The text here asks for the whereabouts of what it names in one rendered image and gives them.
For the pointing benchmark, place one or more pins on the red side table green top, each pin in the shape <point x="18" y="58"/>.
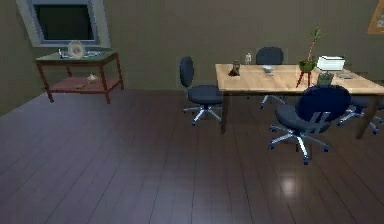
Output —
<point x="82" y="85"/>

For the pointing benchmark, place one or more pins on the small beige object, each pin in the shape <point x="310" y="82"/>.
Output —
<point x="92" y="77"/>

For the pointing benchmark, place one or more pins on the green plant in red stand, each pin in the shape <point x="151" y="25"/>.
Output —
<point x="308" y="65"/>

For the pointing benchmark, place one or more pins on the small white figurine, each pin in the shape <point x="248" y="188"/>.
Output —
<point x="248" y="58"/>

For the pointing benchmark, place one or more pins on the light wooden table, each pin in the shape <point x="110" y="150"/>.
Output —
<point x="266" y="80"/>

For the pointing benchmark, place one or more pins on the grey flat object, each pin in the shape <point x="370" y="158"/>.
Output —
<point x="345" y="76"/>

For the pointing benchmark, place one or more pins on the white bowl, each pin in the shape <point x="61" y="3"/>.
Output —
<point x="268" y="69"/>

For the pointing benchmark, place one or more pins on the white round plate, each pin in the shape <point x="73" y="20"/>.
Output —
<point x="76" y="49"/>

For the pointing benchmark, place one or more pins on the dark blue office chair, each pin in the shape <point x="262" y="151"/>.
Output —
<point x="270" y="55"/>
<point x="313" y="110"/>
<point x="200" y="93"/>
<point x="360" y="106"/>

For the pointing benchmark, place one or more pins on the small dark bottle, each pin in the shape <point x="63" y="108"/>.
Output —
<point x="61" y="53"/>

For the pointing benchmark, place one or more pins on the dark brown statuette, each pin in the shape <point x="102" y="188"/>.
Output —
<point x="235" y="69"/>

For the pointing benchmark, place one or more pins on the blue grey flat dish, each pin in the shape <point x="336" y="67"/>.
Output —
<point x="94" y="53"/>

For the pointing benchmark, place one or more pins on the orange framed wall picture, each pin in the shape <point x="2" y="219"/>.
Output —
<point x="377" y="18"/>

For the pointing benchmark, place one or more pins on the grey framed window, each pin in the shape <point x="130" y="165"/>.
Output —
<point x="63" y="22"/>

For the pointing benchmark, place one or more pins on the grey green mug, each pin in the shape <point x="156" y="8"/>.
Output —
<point x="324" y="79"/>

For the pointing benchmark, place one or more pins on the white box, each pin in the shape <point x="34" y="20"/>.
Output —
<point x="330" y="63"/>

